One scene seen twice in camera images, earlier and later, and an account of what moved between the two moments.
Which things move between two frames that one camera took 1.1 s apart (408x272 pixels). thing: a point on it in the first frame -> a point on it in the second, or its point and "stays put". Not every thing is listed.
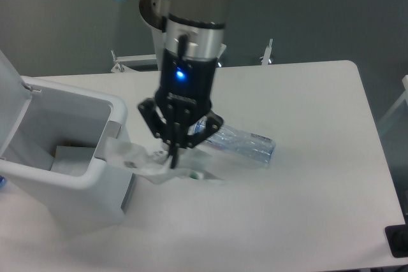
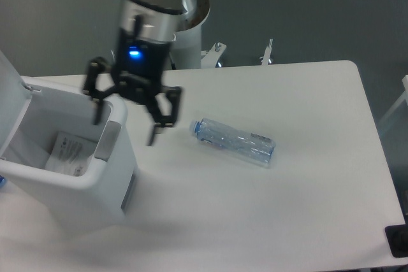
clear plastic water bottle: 239,141 stays put
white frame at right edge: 405,97 stays put
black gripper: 185,96 -> 140,65
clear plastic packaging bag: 150,162 -> 71,154
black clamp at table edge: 397,237 stays put
